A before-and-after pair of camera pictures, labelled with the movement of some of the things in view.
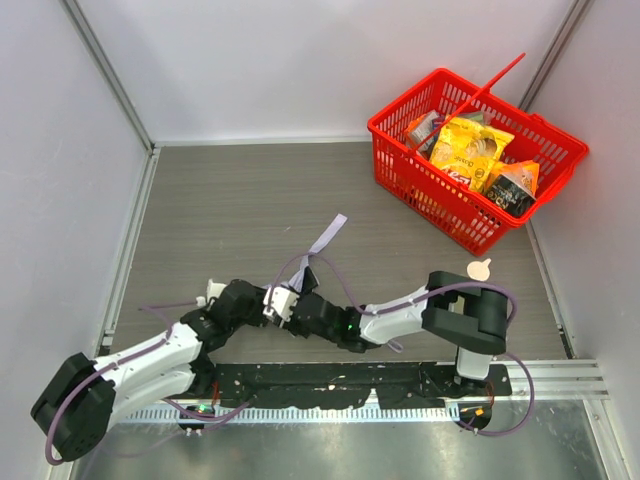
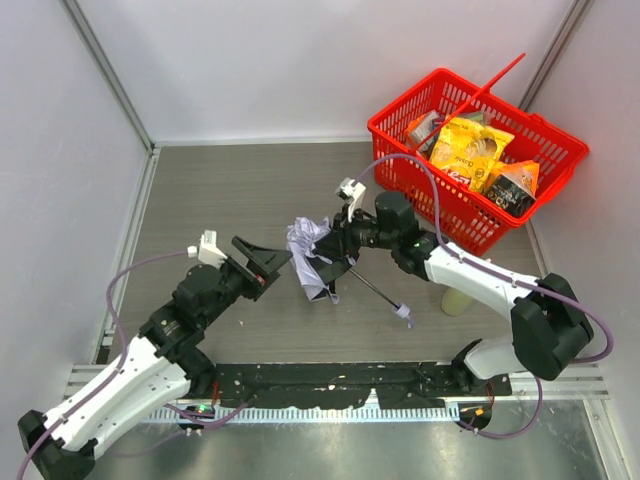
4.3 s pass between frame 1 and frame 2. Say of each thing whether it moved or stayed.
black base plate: stayed
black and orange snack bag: stayed
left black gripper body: moved
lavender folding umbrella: moved
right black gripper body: moved
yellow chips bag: stayed
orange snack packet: stayed
